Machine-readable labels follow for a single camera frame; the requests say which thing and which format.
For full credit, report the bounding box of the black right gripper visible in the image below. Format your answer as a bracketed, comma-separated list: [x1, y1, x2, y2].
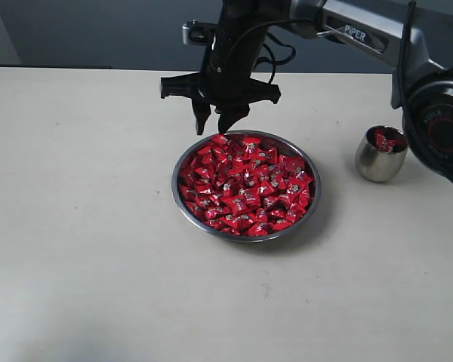
[160, 1, 280, 135]

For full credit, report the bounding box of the red candy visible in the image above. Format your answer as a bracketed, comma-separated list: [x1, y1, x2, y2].
[374, 127, 407, 153]

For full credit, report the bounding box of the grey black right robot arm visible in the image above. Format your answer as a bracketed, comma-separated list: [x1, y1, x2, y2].
[160, 1, 453, 183]

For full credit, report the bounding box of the pile of red candies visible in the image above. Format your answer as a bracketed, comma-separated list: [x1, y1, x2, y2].
[177, 133, 313, 238]

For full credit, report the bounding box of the round steel bowl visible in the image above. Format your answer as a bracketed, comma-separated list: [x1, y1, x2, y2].
[171, 130, 322, 244]

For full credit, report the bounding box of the steel cup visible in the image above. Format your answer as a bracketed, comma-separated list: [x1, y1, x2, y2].
[355, 125, 408, 183]

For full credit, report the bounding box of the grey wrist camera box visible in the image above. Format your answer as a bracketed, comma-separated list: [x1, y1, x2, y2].
[182, 20, 217, 46]

